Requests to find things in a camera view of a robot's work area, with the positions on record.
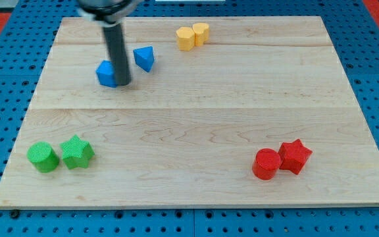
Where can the yellow hexagon block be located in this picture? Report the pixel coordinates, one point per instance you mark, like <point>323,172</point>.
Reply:
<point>185,38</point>

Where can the yellow heart block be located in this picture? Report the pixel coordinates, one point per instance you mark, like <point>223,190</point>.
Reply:
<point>201,30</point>

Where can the wooden board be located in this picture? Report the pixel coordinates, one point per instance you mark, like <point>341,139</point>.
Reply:
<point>185,134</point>

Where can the green star block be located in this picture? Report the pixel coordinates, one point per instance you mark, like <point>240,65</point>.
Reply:
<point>76,153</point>

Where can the blue triangle block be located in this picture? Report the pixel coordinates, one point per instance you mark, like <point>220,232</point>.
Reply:
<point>144,57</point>

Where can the blue cube block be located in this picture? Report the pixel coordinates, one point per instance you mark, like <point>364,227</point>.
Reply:
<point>105,74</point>

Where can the red cylinder block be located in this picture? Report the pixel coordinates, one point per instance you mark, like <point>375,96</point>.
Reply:
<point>266,163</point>

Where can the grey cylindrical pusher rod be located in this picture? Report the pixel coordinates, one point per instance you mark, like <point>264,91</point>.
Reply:
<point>116,47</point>

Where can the red star block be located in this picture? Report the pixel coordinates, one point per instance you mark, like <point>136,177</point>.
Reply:
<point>294,156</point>

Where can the green cylinder block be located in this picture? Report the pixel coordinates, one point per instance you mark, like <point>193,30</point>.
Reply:
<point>43,157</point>

